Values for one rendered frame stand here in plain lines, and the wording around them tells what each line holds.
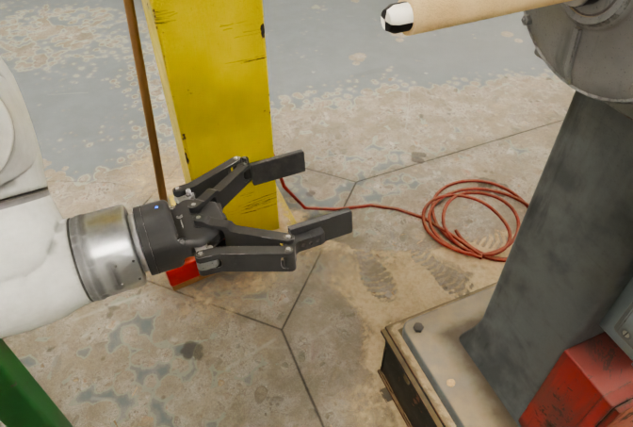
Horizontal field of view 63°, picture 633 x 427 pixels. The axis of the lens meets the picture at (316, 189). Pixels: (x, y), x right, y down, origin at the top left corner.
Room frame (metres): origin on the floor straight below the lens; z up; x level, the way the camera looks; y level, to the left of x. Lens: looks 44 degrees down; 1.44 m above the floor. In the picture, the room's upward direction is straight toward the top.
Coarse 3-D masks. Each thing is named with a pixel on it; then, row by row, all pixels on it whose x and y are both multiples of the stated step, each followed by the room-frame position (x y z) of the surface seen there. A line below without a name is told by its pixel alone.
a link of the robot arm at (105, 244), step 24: (96, 216) 0.35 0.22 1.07; (120, 216) 0.35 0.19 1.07; (72, 240) 0.32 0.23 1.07; (96, 240) 0.32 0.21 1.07; (120, 240) 0.32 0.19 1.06; (96, 264) 0.30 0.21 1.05; (120, 264) 0.31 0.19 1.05; (144, 264) 0.32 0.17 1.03; (96, 288) 0.29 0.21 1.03; (120, 288) 0.30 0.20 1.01
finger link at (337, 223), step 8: (344, 208) 0.38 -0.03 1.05; (320, 216) 0.37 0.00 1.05; (328, 216) 0.37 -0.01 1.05; (336, 216) 0.37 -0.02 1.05; (344, 216) 0.37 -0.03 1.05; (296, 224) 0.36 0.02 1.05; (304, 224) 0.35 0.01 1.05; (312, 224) 0.36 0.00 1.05; (320, 224) 0.36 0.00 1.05; (328, 224) 0.36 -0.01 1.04; (336, 224) 0.37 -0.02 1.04; (344, 224) 0.37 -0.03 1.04; (288, 232) 0.35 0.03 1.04; (296, 232) 0.35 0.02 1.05; (328, 232) 0.36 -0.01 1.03; (336, 232) 0.36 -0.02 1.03; (344, 232) 0.37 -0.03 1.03
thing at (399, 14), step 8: (384, 8) 0.41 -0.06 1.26; (392, 8) 0.40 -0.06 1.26; (400, 8) 0.40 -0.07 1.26; (408, 8) 0.40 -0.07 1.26; (384, 16) 0.40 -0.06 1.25; (392, 16) 0.40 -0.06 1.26; (400, 16) 0.40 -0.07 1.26; (408, 16) 0.40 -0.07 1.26; (384, 24) 0.40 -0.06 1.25; (392, 24) 0.39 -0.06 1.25; (400, 24) 0.39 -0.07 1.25; (408, 24) 0.40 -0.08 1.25; (392, 32) 0.40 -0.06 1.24; (400, 32) 0.40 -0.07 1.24
